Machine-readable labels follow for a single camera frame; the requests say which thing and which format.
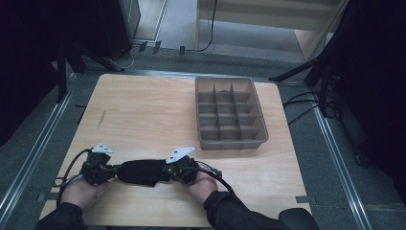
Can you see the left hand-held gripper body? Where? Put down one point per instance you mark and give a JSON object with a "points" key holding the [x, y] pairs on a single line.
{"points": [[97, 171]]}

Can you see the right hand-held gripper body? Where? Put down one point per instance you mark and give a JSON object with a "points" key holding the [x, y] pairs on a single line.
{"points": [[186, 171]]}

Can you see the grey divided organizer box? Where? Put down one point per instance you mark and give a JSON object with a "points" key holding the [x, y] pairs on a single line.
{"points": [[228, 115]]}

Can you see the person's right hand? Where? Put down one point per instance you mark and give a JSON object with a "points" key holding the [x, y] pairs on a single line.
{"points": [[201, 187]]}

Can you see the person's left hand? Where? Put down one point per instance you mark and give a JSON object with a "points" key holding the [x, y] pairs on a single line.
{"points": [[79, 193]]}

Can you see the grey tape piece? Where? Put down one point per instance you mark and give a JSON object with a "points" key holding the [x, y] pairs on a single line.
{"points": [[48, 196], [304, 199]]}

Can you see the black metal stand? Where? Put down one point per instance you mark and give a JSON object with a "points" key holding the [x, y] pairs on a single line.
{"points": [[62, 73]]}

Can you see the dark curtain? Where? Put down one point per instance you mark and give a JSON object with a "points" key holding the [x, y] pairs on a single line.
{"points": [[376, 80], [28, 57]]}

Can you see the black cabinet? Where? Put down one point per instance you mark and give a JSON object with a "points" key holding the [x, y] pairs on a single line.
{"points": [[119, 25]]}

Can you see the black tripod stand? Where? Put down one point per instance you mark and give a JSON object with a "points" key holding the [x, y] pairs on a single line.
{"points": [[324, 73]]}

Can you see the light wooden shelf unit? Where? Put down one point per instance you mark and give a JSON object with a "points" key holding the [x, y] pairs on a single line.
{"points": [[271, 19]]}

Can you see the metal floor rail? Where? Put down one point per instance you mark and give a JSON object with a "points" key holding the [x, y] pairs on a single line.
{"points": [[35, 156], [343, 169]]}

